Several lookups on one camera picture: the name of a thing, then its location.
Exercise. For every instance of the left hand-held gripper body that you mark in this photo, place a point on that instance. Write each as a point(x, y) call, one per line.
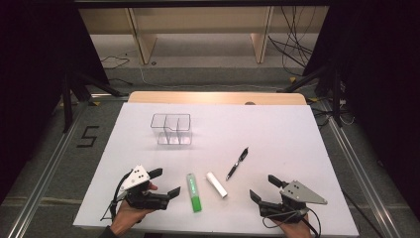
point(136, 177)

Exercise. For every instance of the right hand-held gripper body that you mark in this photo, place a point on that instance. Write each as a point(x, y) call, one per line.
point(300, 194)

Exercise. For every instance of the green highlighter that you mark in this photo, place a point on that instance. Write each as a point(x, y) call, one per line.
point(194, 198)

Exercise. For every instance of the black pen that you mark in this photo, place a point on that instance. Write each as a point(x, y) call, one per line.
point(237, 163)

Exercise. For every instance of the white tube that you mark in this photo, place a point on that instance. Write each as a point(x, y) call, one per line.
point(216, 184)

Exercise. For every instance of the clear plastic organizer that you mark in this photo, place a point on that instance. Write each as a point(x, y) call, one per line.
point(175, 132)

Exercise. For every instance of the person's right hand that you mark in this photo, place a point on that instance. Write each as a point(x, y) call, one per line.
point(296, 230)

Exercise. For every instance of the person's left hand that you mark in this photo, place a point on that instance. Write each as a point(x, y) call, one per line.
point(127, 216)

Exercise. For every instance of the light wooden table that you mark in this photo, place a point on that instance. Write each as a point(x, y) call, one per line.
point(198, 98)

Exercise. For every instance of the black tripod stand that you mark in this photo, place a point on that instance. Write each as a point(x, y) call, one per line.
point(67, 105)
point(336, 99)

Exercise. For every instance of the dark curtain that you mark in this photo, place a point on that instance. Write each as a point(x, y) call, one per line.
point(33, 82)
point(379, 82)

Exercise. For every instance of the light wooden bench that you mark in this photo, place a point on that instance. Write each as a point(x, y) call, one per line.
point(198, 20)

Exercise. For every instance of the aluminium rail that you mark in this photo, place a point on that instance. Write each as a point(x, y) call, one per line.
point(360, 168)
point(43, 185)

